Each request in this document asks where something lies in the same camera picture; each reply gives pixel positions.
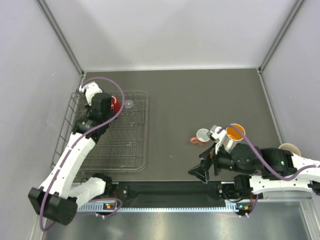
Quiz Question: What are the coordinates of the beige patterned mug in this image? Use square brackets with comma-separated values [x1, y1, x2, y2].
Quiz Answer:
[278, 143, 302, 157]

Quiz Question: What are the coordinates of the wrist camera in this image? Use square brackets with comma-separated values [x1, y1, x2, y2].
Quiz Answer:
[206, 125, 227, 155]
[78, 81, 103, 106]

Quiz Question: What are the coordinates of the white mug orange inside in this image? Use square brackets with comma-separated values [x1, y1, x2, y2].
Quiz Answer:
[221, 123, 246, 153]

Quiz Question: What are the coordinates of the red mug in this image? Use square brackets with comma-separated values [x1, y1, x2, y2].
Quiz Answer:
[110, 95, 121, 114]

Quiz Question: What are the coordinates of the grey wire dish rack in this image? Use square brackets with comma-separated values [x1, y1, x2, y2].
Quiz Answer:
[51, 90, 149, 173]

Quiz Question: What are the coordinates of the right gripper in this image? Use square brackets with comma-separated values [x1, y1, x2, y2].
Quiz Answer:
[188, 140, 257, 183]

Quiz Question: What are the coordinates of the clear plastic cup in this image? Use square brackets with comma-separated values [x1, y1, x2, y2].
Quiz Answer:
[124, 99, 134, 109]

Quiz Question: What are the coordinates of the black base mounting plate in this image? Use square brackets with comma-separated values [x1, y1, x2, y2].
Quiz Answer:
[84, 180, 266, 208]

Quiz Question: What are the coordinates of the aluminium frame rail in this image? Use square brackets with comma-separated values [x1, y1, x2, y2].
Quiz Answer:
[39, 181, 313, 213]

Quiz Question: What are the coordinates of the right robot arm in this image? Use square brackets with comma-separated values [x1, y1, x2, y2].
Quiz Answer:
[188, 143, 320, 200]

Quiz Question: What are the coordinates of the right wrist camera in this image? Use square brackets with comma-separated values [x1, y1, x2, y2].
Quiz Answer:
[206, 125, 227, 155]

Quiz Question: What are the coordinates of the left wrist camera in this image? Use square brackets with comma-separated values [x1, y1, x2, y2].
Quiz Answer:
[78, 81, 103, 106]

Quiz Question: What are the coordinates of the small pink mug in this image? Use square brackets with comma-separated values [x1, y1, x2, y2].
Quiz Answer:
[190, 128, 211, 146]

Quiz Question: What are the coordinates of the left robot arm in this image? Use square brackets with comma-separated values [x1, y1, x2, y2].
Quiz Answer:
[28, 92, 116, 226]

